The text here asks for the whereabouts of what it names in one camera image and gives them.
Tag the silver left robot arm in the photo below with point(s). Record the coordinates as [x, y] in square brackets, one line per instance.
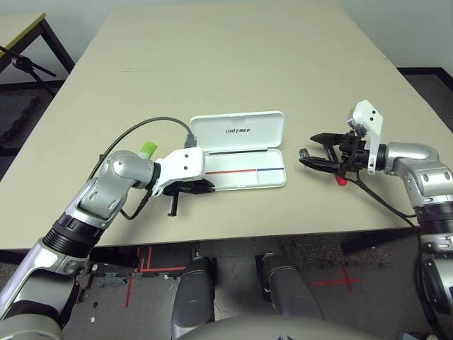
[120, 166]

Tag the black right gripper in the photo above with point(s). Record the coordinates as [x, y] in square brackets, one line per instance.
[355, 156]

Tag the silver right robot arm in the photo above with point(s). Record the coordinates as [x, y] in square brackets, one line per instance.
[417, 156]

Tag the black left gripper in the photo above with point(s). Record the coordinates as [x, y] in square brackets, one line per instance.
[175, 187]

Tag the small blue box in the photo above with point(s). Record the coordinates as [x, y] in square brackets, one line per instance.
[408, 336]

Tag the black tripod stand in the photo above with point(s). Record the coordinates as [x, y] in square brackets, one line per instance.
[24, 63]

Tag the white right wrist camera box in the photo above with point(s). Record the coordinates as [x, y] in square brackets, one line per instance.
[368, 117]

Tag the translucent tube with green cap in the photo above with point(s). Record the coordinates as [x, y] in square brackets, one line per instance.
[148, 148]

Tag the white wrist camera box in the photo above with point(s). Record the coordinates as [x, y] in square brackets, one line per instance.
[184, 163]
[368, 117]

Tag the white plastic pencil case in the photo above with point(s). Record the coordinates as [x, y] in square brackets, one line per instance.
[247, 141]

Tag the grey robot leg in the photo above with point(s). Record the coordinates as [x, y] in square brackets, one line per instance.
[193, 294]
[290, 287]

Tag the black foam floor mat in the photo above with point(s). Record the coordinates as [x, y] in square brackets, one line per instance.
[14, 113]

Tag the side table with black frame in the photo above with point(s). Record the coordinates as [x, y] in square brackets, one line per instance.
[17, 25]

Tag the grey robot left leg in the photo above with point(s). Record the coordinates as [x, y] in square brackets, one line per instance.
[193, 294]

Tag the grey robot torso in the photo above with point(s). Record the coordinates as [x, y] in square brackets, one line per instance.
[276, 331]

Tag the black marker with red cap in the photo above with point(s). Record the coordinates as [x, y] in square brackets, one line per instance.
[342, 181]

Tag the grey robot right leg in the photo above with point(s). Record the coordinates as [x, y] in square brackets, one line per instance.
[290, 287]

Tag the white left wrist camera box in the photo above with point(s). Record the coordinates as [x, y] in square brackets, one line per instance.
[184, 163]

